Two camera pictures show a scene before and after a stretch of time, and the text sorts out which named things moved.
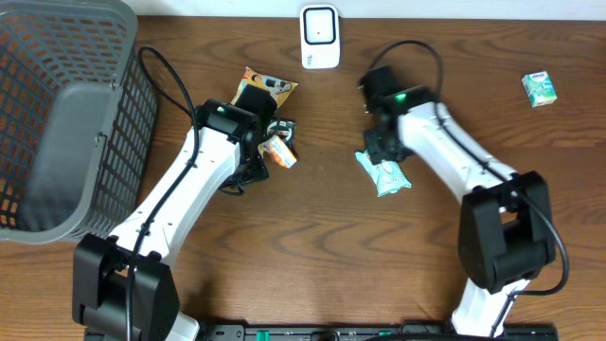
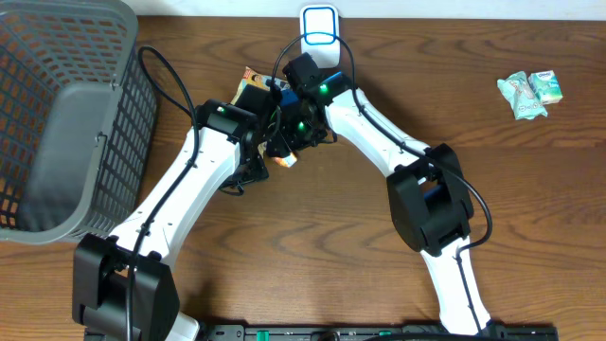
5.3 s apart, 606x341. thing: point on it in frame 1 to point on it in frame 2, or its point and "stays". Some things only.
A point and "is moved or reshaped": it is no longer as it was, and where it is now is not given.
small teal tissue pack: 540,89 is moved or reshaped
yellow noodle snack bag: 279,88 stays
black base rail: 367,332 stays
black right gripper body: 383,147 to 294,134
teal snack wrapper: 386,176 to 519,93
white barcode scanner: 320,36 stays
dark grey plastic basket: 78,116 stays
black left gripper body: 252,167 stays
